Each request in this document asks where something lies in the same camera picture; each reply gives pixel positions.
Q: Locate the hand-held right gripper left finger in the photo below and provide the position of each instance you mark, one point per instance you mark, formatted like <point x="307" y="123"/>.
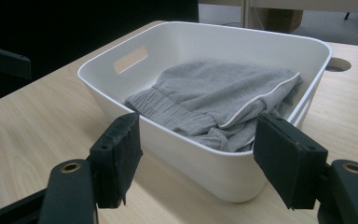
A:
<point x="116" y="158"/>

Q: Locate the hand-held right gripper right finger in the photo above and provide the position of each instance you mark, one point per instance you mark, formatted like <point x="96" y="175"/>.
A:
<point x="287" y="161"/>

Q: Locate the white plastic basin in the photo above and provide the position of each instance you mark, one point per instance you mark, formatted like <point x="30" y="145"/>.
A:
<point x="199" y="168"/>

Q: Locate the grey pants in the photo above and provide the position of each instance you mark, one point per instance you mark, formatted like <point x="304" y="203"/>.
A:
<point x="211" y="102"/>

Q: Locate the black curtain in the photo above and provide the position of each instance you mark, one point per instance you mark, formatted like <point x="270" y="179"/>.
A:
<point x="59" y="31"/>

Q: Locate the beige wooden desk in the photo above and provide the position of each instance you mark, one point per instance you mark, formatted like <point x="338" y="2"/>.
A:
<point x="284" y="18"/>

